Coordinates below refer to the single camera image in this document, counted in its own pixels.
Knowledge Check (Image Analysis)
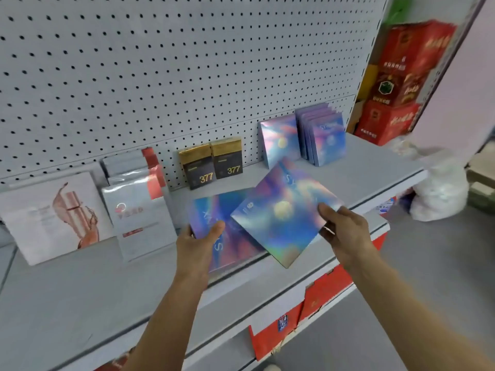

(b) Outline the person's left hand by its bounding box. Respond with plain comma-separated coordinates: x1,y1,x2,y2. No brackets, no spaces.
175,221,226,283

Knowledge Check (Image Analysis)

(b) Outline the person's right hand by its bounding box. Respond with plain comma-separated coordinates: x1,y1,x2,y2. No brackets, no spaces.
317,203,382,272

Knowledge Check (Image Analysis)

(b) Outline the holographic blue striped packet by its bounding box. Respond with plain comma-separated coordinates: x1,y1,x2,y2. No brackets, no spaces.
187,188,268,273

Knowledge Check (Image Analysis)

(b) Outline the holographic packet with yellow circle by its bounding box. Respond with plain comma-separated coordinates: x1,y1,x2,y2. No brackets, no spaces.
258,113,302,170
230,156,345,269

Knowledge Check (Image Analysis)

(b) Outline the person's left forearm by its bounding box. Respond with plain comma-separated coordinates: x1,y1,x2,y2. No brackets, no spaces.
123,275,212,371

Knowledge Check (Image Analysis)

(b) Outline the person's right forearm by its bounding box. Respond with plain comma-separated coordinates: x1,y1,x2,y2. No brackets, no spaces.
344,249,495,371

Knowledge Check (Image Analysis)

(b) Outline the blue and white packet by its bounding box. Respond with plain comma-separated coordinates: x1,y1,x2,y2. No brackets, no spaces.
376,196,398,215

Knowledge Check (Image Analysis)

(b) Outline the small red box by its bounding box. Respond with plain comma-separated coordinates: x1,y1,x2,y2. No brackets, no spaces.
370,232,389,252

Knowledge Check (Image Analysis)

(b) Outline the black and gold box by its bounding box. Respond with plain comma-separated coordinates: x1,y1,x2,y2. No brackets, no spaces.
210,137,244,180
178,144,216,191

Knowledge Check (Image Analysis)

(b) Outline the row of holographic purple packets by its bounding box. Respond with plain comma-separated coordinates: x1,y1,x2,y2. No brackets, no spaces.
295,103,347,167

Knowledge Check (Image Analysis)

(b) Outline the red cardboard box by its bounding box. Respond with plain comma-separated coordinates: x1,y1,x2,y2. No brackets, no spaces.
297,263,355,325

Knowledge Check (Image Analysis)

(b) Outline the red carton with gold print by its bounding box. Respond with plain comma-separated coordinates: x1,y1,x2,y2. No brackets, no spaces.
353,99,423,147

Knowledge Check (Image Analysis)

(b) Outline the white plastic bag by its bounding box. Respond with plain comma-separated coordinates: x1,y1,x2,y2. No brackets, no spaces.
409,157,471,223

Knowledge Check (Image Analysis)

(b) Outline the red box with blue label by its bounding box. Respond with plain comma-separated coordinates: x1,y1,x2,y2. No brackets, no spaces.
249,300,305,362

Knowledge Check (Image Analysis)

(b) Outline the yellow box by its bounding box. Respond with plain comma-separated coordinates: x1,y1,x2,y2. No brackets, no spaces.
357,64,380,102

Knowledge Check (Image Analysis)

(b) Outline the dark red printed carton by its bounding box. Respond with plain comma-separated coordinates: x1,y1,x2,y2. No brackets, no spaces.
368,67,431,109

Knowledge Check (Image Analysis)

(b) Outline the red printed package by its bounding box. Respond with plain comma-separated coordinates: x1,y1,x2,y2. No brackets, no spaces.
95,347,137,371

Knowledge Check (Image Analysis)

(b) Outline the grey pegboard panel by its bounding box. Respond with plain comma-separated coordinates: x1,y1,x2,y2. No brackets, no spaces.
0,0,390,191

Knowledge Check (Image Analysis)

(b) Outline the white box with pink print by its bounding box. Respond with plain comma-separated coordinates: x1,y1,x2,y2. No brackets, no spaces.
0,171,115,266

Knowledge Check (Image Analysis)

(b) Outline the large red carton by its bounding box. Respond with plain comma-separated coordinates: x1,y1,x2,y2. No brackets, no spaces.
377,19,458,76

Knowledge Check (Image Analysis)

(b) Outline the green package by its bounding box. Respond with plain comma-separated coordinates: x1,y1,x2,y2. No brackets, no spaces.
386,0,415,24

